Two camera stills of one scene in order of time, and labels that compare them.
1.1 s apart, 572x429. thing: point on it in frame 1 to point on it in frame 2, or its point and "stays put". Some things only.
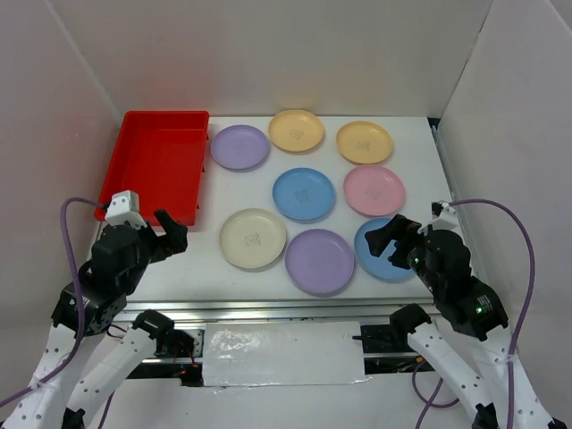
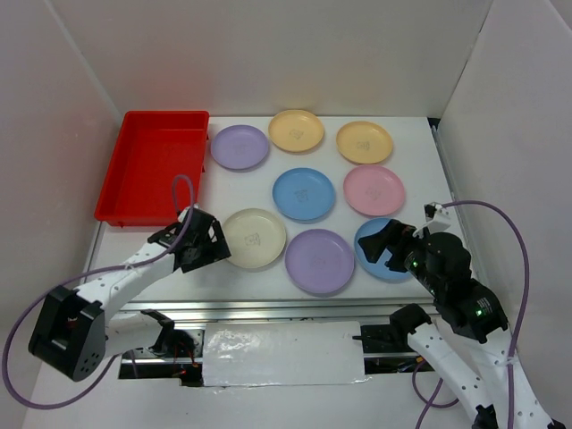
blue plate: [304, 193] stays put
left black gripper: [173, 241] to [217, 250]
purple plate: [319, 261] stays put
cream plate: [252, 238] stays put
